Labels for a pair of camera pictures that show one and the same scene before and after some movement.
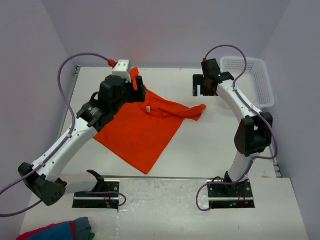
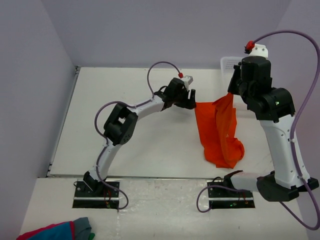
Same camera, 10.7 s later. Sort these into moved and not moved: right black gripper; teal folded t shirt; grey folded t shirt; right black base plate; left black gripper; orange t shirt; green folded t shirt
Moved: orange t shirt; left black gripper; right black gripper
Not moved: teal folded t shirt; right black base plate; green folded t shirt; grey folded t shirt
